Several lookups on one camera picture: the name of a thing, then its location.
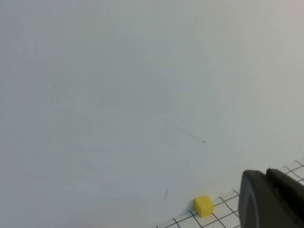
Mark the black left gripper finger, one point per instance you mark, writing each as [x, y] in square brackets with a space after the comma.
[268, 204]

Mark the yellow foam cube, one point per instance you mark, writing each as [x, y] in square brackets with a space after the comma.
[204, 206]

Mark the white black-grid table mat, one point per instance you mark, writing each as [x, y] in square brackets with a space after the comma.
[228, 209]

